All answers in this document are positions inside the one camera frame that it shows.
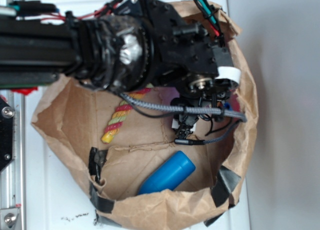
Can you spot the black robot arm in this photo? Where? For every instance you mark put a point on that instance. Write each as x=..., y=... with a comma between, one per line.
x=141, y=50

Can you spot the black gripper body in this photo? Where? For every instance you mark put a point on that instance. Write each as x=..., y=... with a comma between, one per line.
x=208, y=90

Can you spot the black metal bracket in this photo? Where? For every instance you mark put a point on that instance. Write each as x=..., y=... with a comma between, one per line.
x=7, y=114

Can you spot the brown paper bag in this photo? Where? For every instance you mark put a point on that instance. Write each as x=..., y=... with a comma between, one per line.
x=72, y=120

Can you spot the aluminium frame rail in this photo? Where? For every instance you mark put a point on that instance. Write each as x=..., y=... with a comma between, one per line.
x=12, y=177

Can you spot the blue plastic bottle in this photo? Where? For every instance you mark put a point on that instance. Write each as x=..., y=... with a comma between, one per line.
x=169, y=175

